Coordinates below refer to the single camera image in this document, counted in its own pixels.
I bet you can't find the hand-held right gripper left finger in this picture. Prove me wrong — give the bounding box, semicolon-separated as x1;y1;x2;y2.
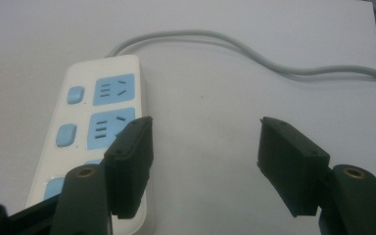
49;116;155;235

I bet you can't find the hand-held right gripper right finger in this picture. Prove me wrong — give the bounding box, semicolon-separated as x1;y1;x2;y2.
257;117;376;235

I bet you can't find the white and blue power strip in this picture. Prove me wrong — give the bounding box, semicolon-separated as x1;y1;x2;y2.
25;54;148;235

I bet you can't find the grey power strip cable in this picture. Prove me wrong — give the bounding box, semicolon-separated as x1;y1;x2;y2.
106;29;376;88

